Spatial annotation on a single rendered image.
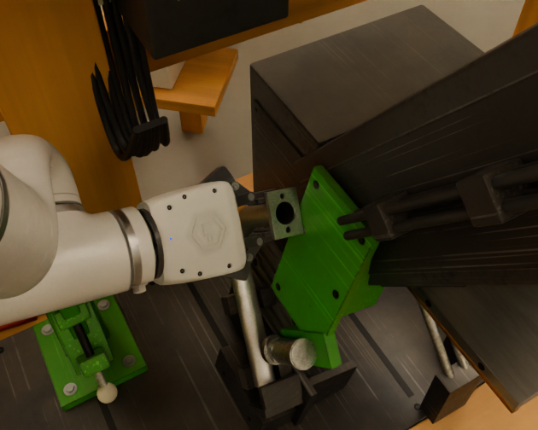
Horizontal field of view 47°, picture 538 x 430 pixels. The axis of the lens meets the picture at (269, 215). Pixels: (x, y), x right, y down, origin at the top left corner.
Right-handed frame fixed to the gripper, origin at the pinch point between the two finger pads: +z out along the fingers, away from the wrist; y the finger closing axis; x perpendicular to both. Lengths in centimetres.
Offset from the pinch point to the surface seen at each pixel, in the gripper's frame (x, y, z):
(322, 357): -1.7, -18.0, 2.5
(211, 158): 160, 13, 73
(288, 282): 3.3, -9.2, 2.8
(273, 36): 190, 66, 133
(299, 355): -0.5, -17.1, 0.2
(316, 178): -6.9, 3.3, 2.7
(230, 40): 21.7, 25.6, 11.8
